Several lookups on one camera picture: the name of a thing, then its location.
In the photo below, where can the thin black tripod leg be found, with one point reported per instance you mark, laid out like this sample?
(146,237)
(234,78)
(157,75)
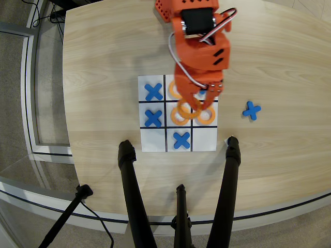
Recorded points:
(182,211)

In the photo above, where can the black stand leg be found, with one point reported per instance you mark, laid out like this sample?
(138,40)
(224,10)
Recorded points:
(64,217)

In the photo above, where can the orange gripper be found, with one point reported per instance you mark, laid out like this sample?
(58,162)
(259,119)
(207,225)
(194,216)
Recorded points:
(194,77)

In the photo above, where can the white tape piece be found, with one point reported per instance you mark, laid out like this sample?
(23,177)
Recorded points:
(225,141)

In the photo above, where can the white tic-tac-toe grid board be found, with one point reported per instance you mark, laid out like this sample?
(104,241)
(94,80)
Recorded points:
(153,139)

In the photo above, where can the metal floor frame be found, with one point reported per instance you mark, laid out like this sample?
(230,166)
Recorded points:
(27,90)

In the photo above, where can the thick black tripod leg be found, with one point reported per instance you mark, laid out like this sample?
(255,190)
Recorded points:
(227,186)
(132,186)

